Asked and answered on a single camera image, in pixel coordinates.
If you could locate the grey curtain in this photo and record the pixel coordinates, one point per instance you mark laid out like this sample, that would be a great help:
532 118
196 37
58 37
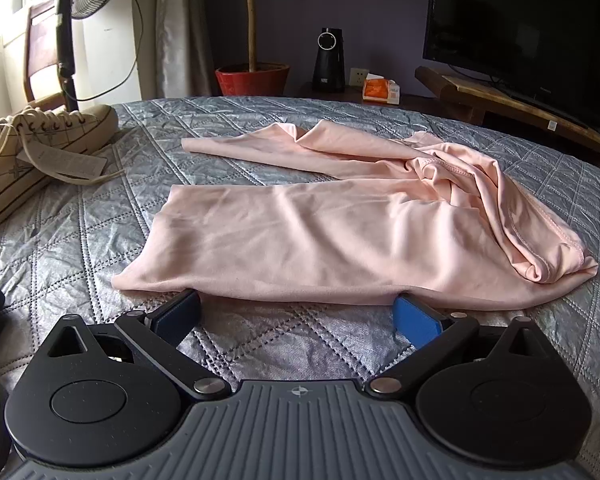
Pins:
180 25

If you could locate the black cylindrical speaker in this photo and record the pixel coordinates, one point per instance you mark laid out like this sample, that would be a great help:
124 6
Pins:
328 70

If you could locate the potted green tree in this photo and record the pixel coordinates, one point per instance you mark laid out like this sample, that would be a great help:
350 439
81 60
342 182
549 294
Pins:
252 20

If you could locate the wooden television riser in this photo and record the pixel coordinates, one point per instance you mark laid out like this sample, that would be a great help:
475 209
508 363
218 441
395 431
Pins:
480 92

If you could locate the beige canvas sneaker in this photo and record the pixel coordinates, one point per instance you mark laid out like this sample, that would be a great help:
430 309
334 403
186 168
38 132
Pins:
0 200
87 125

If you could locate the silver quilted blanket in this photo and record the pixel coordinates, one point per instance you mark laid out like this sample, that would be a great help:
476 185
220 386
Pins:
95 240

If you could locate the pink pants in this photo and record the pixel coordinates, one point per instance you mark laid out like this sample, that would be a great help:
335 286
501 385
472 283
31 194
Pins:
305 240

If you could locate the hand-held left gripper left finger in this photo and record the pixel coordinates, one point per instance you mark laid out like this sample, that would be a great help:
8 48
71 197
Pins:
176 317

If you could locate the dark wooden low cabinet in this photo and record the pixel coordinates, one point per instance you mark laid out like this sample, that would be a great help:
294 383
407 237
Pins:
340 96

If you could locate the wooden chair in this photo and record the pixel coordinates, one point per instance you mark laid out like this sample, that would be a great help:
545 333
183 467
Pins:
42 35

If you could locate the paper hang tag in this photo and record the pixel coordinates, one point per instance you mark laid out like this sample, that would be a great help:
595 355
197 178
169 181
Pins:
70 162

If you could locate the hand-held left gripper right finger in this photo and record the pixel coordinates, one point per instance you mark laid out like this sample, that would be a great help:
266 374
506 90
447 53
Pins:
417 322

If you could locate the white wall socket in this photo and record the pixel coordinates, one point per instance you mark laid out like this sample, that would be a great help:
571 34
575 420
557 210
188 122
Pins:
357 77

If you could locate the red plant pot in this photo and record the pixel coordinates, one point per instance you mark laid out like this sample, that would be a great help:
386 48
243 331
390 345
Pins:
252 82

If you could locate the black flat television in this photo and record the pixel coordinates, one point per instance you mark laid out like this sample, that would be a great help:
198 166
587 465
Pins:
520 25

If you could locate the black standing fan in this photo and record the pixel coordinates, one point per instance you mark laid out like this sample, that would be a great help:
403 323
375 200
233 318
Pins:
66 35

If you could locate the orange tissue pack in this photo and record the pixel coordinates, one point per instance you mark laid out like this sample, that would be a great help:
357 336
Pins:
377 91

